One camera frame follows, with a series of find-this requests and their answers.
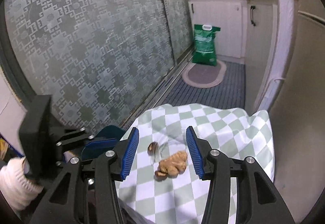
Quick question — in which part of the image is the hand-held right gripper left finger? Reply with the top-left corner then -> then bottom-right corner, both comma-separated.
29,127 -> 140,224

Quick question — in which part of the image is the white kitchen cabinet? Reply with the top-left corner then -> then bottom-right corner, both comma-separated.
188,0 -> 299,113

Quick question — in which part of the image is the beige refrigerator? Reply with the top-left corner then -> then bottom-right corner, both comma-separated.
269,0 -> 325,214

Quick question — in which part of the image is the green rice bag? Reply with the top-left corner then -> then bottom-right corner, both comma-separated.
192,24 -> 221,66

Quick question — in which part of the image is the small clear jar brown lid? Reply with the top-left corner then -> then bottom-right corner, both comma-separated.
148,141 -> 165,163

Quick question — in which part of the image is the ginger root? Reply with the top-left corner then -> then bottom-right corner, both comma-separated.
155,151 -> 189,179

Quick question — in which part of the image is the patterned frosted glass door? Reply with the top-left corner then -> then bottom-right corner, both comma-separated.
5,0 -> 176,128
154,0 -> 195,62

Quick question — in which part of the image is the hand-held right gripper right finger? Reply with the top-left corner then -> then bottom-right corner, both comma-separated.
185,126 -> 296,224

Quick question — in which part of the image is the dark teal bin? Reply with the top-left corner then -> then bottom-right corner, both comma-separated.
81,125 -> 126,161

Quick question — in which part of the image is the green white checkered tablecloth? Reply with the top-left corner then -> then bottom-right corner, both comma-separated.
115,103 -> 276,224

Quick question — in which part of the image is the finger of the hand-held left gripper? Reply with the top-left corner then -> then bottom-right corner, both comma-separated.
57,127 -> 118,148

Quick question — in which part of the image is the oval grey floor mat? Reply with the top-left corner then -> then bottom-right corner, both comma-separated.
181,61 -> 227,88

